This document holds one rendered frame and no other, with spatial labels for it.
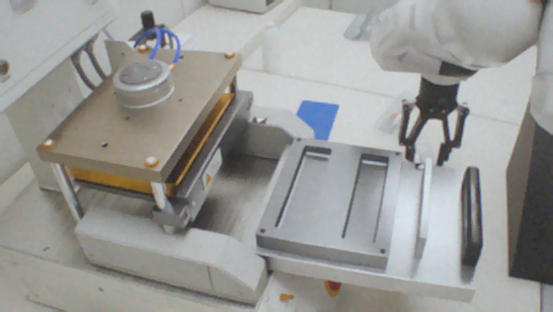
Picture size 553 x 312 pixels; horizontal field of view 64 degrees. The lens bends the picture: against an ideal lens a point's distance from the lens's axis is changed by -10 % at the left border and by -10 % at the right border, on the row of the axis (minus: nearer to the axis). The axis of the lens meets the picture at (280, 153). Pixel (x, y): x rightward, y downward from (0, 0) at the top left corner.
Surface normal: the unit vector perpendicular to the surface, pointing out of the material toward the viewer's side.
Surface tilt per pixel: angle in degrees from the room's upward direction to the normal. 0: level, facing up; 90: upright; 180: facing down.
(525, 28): 88
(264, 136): 90
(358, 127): 0
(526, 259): 43
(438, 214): 0
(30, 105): 90
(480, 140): 0
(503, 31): 85
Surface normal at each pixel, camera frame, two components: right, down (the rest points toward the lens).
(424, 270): -0.04, -0.77
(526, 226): -0.25, -0.14
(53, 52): 0.96, 0.14
